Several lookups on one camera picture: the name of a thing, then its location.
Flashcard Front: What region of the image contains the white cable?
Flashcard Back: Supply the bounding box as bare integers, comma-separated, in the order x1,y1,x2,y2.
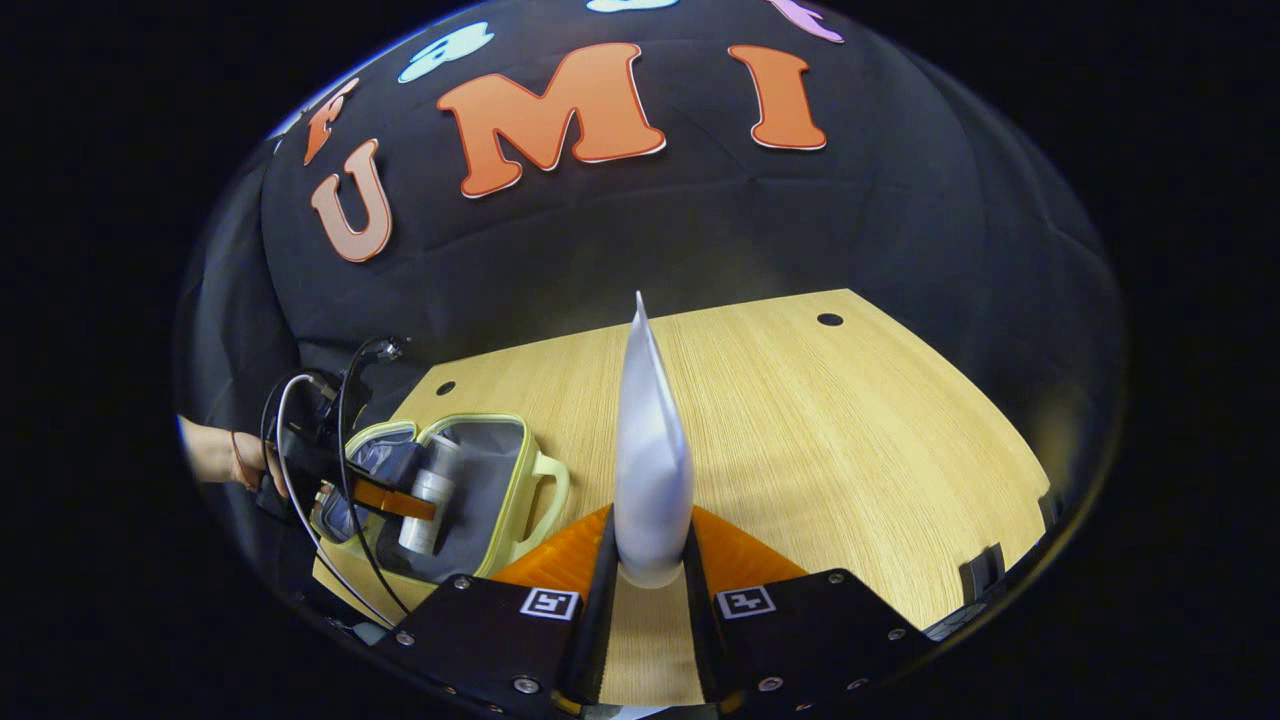
274,373,398,632

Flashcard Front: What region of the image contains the white skin care tube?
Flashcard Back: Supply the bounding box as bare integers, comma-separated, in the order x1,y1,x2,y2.
612,290,697,590

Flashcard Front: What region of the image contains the black cable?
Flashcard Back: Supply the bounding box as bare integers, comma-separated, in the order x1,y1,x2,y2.
334,336,413,618

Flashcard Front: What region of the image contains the red string bracelet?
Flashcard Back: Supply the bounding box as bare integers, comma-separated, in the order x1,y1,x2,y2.
230,430,263,493

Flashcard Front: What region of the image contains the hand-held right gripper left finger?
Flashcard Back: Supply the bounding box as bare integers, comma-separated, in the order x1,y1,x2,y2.
375,504,618,717

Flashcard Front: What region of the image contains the white skin care bottle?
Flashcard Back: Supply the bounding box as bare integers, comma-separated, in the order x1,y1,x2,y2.
398,434,462,557

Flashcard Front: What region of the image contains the pale yellow suitcase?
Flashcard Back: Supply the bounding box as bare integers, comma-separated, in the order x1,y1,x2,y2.
310,412,572,587

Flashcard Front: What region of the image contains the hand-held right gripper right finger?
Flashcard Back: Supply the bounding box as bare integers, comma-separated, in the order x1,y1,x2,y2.
684,504,937,717

